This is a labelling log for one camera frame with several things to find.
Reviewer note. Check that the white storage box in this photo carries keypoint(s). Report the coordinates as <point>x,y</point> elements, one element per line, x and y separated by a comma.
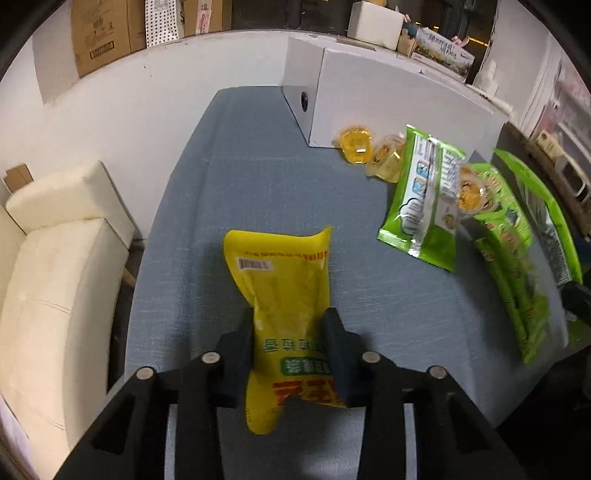
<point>331,85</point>

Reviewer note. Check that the printed long carton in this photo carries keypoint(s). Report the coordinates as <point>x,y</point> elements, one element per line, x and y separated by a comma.
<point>442,54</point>

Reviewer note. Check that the small brown cardboard box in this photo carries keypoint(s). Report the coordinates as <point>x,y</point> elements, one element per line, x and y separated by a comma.
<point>206,16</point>

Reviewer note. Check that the white perforated board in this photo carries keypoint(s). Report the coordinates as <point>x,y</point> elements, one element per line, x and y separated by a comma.
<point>163,22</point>

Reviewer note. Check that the white cube box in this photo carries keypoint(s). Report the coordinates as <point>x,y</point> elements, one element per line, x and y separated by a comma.
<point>375,24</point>

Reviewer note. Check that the blue grey table cloth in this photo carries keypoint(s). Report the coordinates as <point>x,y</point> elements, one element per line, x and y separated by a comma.
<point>253,216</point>

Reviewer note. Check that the yellow snack bag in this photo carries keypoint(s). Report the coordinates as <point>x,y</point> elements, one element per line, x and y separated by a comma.
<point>285,279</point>

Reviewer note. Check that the green seaweed snack bag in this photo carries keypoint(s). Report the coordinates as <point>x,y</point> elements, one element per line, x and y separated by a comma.
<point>424,214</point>
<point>505,249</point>
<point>549,220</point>

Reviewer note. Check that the wooden side shelf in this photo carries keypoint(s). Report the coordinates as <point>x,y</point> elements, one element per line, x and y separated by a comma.
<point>513,141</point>

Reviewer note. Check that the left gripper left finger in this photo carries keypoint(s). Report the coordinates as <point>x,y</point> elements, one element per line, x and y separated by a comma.
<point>127,440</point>

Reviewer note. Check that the large brown cardboard box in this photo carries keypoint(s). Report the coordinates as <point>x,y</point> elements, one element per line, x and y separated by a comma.
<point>104,31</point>

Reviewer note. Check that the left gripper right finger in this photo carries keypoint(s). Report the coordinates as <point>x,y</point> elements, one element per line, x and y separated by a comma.
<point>453,439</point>

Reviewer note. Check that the yellow jelly cup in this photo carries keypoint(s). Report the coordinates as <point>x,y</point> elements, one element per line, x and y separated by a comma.
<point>356,143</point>
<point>475,196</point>
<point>387,159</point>

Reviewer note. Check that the cream white sofa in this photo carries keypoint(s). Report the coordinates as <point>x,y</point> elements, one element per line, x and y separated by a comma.
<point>64,245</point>

